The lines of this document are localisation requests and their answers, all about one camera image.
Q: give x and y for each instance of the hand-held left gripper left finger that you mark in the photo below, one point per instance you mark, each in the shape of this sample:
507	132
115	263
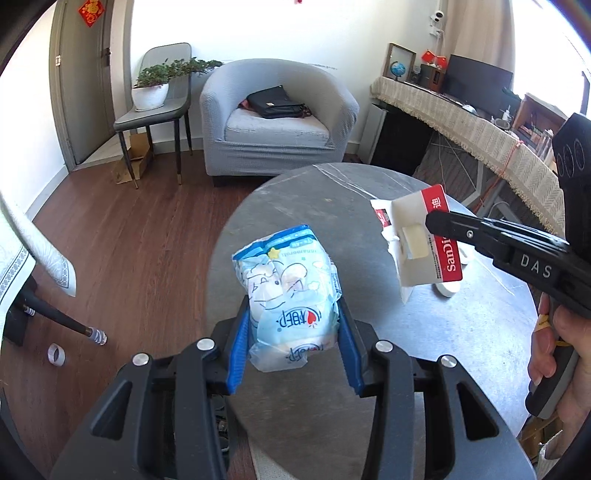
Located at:
240	350

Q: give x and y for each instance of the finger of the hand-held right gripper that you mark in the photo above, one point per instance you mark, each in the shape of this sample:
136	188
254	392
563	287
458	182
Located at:
466	233

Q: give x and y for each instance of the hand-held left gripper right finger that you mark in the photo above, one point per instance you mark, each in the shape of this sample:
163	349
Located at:
351	360

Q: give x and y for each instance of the red and white cardboard box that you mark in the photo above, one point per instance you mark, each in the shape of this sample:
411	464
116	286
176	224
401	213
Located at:
415	249

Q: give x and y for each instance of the blue tissue pack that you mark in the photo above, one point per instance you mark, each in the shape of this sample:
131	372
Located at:
288	295

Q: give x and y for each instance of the person's right hand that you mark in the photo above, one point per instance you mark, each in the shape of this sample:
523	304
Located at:
572	337

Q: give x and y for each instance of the wooden shelf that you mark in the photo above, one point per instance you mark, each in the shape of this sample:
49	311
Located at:
535	120

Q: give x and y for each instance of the desk with beige cloth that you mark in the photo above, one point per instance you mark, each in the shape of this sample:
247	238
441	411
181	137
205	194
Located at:
485	136

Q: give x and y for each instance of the white computer mouse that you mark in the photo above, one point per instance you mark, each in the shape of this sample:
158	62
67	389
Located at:
469	109

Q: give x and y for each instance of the white desk side panel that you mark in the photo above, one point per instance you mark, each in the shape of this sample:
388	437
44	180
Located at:
371	134

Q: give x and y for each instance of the black monitor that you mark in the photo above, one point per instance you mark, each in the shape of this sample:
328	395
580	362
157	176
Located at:
478	81

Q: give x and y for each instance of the dark wooden box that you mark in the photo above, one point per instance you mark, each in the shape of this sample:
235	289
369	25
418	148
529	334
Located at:
431	77

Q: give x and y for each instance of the window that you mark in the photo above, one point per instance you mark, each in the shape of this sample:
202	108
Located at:
549	46

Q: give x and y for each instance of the small blue globe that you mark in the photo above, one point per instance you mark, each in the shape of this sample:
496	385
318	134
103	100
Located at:
397	70

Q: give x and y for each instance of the small red flags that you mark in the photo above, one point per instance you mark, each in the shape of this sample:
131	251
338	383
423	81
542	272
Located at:
434	57

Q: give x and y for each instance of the black chair leg with sock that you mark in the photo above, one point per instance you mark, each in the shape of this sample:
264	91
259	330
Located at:
64	318

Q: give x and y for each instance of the silver tape roll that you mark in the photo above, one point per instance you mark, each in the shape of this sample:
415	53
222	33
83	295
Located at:
57	354

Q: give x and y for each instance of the beige curtain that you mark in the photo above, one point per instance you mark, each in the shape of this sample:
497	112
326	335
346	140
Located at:
480	32

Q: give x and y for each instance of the grey armchair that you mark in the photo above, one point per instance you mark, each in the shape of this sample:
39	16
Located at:
277	134

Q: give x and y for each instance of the brown cardboard box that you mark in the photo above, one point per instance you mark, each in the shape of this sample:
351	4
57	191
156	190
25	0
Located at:
122	168

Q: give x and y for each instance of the black bag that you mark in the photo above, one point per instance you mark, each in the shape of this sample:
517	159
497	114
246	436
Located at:
274	101

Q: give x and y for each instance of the white patterned cloth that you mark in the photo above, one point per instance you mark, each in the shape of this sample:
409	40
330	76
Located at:
27	249

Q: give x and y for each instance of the grey dining chair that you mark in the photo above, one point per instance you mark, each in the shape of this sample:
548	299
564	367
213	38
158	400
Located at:
157	115

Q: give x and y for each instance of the potted plant in white pot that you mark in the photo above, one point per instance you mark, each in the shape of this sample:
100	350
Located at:
150	97

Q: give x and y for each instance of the grey door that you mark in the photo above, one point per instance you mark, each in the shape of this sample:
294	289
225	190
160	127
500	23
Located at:
83	92

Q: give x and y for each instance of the red door decoration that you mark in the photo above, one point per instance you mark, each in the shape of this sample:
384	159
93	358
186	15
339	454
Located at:
91	11

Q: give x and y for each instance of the wooden picture frame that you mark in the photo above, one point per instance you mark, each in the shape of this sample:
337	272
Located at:
412	62

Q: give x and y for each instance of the white security camera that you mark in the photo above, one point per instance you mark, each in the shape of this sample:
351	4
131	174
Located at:
437	19

